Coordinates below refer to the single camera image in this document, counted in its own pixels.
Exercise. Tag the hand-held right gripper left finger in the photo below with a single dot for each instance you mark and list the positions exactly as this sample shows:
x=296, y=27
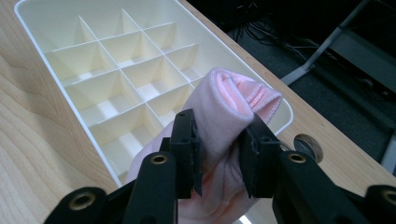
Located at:
x=186, y=149

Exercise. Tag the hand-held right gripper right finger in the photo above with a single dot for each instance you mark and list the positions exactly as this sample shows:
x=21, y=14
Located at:
x=258, y=155

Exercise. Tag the pink sock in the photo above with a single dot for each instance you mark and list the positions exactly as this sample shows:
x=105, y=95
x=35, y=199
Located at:
x=224, y=105

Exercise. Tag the white divided storage box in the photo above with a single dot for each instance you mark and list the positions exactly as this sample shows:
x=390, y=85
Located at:
x=118, y=62

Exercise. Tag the white metal desk frame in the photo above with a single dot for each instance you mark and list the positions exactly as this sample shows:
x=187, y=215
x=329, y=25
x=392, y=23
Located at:
x=358, y=53

